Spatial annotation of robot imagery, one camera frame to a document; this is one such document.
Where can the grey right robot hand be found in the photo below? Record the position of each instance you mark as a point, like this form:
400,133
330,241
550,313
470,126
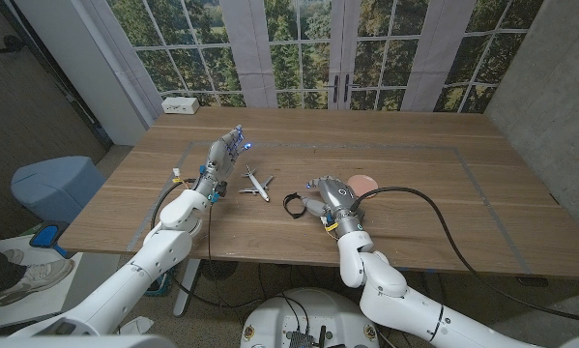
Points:
339,203

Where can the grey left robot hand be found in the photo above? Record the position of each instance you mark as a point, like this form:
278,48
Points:
219,159

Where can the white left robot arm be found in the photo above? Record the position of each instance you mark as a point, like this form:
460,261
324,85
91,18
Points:
158,246

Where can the pink round plate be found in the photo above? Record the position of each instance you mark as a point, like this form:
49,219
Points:
366,182

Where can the white toy airplane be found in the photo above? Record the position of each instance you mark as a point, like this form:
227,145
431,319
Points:
258,186

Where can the white power strip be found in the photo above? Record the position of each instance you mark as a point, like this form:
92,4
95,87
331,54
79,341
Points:
180,105

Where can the black round floor fan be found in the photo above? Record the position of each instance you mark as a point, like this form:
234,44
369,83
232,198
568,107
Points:
219,269

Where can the white robot torso base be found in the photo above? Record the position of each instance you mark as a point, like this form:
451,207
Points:
313,314

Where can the printed window backdrop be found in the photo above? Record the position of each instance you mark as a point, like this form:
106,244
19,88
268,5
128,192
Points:
289,48

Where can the white table leg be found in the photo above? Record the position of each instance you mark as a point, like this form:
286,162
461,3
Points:
186,290

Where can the teal box of toys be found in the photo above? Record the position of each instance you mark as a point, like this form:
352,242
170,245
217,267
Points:
161,288

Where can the blue-grey padded stool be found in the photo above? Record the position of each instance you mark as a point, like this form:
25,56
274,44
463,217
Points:
57,186

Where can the crumpled white tissue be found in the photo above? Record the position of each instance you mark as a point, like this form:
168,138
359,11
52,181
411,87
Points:
136,326

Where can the grey sneaker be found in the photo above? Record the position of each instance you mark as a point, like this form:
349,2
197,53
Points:
13,255
37,280

